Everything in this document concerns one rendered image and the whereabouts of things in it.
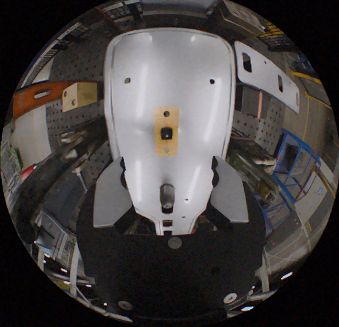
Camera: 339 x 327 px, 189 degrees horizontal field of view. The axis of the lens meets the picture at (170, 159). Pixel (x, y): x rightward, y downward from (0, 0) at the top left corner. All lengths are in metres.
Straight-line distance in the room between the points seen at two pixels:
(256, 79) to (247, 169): 0.18
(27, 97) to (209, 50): 0.26
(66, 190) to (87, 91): 0.64
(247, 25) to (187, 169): 0.33
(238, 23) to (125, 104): 0.26
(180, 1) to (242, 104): 0.25
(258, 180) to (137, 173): 0.23
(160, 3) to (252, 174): 0.36
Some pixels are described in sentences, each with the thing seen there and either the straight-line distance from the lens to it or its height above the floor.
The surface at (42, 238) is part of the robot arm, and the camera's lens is 0.74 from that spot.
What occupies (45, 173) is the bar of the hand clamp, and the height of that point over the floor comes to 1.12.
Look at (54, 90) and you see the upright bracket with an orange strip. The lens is 0.19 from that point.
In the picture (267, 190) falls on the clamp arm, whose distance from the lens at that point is 0.21.
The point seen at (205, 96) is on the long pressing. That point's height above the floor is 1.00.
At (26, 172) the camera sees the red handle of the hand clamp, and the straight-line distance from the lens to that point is 0.25.
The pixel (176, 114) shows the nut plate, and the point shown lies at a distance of 0.18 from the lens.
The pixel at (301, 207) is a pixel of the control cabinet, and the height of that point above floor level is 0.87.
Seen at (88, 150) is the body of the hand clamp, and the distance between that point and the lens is 0.21.
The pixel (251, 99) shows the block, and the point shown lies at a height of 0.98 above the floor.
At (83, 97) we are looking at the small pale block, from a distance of 0.17.
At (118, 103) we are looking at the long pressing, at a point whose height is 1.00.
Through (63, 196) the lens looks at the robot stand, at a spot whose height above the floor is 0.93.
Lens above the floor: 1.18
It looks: 59 degrees down
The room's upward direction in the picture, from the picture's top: 176 degrees clockwise
